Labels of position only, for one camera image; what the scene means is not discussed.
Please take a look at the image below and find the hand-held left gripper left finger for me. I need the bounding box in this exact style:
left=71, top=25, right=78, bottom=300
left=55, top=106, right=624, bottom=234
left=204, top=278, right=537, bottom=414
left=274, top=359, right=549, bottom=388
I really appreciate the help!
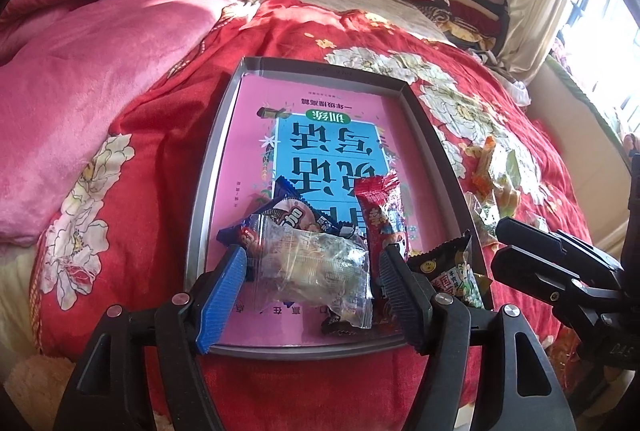
left=52, top=243, right=249, bottom=431

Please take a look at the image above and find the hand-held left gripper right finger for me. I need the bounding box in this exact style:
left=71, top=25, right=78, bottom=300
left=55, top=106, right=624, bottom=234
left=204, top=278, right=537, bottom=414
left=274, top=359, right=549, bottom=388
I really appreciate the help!
left=377, top=245, right=578, bottom=431

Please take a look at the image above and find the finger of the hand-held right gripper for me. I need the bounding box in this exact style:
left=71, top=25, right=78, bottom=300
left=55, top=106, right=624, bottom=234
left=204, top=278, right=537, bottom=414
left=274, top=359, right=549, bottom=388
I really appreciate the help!
left=495, top=217, right=622, bottom=280
left=490, top=246, right=602, bottom=313

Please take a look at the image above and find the black bean snack packet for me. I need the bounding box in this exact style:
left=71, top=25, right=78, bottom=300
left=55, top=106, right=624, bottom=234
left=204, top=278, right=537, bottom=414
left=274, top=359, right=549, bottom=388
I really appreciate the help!
left=406, top=231, right=493, bottom=312

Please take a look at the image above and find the red snack packet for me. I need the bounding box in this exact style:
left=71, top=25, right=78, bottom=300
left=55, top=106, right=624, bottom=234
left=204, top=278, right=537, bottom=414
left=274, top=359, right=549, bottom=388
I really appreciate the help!
left=354, top=170, right=410, bottom=262

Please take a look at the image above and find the large clear plastic packet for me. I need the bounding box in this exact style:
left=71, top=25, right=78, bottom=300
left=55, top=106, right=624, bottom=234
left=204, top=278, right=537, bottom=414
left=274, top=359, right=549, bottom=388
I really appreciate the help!
left=245, top=216, right=376, bottom=329

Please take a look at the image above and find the blue snack packet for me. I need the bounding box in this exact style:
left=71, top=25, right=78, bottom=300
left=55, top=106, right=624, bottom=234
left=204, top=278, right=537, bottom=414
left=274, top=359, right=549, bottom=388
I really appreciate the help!
left=217, top=176, right=368, bottom=257

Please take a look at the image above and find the grey metal tray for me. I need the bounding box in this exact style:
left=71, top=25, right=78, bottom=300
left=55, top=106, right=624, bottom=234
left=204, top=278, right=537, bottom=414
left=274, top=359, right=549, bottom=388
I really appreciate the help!
left=184, top=56, right=493, bottom=362

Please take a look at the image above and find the small clear candy packet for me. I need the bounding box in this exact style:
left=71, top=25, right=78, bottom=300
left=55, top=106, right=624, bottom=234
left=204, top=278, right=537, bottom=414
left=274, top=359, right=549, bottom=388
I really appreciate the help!
left=465, top=191, right=502, bottom=243

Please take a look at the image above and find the pale green snack packet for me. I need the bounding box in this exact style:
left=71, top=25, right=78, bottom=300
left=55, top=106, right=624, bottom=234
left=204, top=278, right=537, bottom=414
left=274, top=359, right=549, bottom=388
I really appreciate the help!
left=500, top=151, right=525, bottom=218

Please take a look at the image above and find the orange yellow snack packet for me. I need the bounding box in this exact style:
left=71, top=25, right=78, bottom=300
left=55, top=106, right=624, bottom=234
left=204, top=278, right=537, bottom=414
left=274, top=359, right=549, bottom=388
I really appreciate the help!
left=472, top=136, right=507, bottom=197

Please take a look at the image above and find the green sill cushion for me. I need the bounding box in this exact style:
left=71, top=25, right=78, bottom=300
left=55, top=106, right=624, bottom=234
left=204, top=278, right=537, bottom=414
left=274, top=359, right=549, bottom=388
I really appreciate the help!
left=547, top=56, right=632, bottom=153

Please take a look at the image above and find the pink and blue book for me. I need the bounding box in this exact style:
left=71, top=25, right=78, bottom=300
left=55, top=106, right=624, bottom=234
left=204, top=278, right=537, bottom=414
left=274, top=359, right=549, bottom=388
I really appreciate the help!
left=207, top=76, right=458, bottom=344

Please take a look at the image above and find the red floral blanket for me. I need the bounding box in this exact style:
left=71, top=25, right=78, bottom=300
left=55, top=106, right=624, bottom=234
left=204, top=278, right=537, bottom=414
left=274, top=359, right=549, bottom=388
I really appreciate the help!
left=30, top=0, right=631, bottom=412

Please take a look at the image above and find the pale plush cloth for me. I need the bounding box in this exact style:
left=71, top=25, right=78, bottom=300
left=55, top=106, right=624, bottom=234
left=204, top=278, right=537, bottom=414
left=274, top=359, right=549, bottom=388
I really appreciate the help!
left=4, top=355, right=77, bottom=431

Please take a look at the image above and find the window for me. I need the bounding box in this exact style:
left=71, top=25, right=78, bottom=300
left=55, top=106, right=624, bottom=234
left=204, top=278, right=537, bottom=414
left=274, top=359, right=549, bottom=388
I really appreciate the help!
left=555, top=0, right=640, bottom=152

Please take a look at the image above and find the pile of folded clothes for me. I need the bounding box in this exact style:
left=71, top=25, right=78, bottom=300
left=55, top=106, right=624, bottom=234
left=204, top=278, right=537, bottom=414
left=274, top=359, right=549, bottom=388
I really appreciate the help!
left=385, top=0, right=508, bottom=52

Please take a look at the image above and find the pink quilt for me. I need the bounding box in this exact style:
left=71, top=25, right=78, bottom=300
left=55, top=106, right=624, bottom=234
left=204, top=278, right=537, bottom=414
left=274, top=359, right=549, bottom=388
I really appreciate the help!
left=0, top=0, right=268, bottom=252

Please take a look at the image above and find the beige bed sheet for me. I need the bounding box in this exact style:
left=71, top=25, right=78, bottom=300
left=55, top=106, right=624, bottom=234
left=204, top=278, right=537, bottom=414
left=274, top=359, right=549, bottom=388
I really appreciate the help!
left=260, top=0, right=446, bottom=44

